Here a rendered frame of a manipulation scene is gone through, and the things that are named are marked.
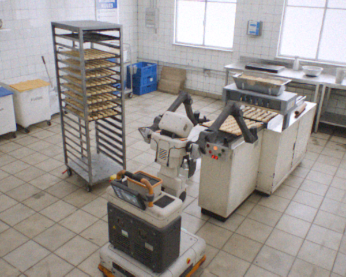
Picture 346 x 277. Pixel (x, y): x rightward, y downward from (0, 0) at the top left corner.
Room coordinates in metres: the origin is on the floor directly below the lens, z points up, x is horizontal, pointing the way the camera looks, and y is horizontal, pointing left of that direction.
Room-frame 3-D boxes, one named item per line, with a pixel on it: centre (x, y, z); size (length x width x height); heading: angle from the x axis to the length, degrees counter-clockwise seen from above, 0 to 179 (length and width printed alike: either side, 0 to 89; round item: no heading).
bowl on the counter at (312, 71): (5.84, -2.33, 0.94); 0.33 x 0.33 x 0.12
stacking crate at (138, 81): (7.59, 0.70, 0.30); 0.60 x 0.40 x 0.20; 147
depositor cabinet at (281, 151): (4.03, -1.21, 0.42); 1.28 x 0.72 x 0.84; 144
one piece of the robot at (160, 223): (2.14, 0.17, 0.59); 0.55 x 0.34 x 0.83; 53
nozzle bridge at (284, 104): (3.64, -0.93, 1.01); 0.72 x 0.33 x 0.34; 54
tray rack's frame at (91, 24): (3.71, 0.92, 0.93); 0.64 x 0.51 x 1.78; 42
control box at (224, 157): (2.94, -0.42, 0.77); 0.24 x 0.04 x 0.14; 54
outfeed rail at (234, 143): (3.65, -1.11, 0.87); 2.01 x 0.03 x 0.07; 144
